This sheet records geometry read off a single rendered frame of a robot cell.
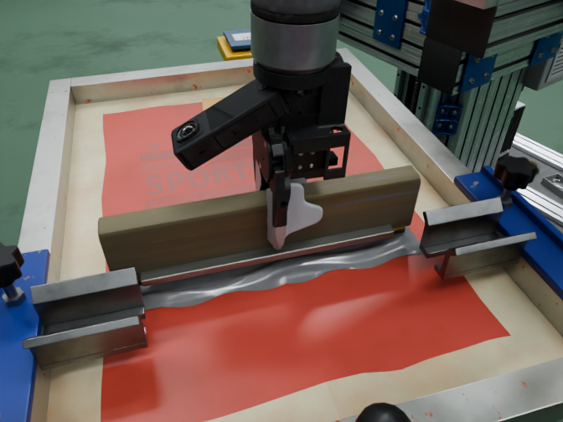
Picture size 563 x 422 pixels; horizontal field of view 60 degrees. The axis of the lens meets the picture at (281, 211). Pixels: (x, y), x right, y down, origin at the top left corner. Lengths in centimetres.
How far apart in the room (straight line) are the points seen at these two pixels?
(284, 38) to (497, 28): 61
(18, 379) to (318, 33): 38
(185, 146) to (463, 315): 34
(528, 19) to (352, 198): 59
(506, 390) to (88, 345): 37
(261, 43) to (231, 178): 34
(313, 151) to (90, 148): 47
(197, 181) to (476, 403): 47
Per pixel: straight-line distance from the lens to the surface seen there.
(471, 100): 140
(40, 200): 69
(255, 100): 45
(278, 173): 46
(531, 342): 58
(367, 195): 56
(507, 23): 99
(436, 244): 60
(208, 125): 46
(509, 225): 63
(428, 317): 56
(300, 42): 41
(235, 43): 116
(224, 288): 56
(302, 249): 56
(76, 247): 66
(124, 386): 51
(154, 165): 78
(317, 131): 47
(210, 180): 73
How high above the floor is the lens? 138
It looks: 40 degrees down
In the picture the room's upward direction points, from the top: straight up
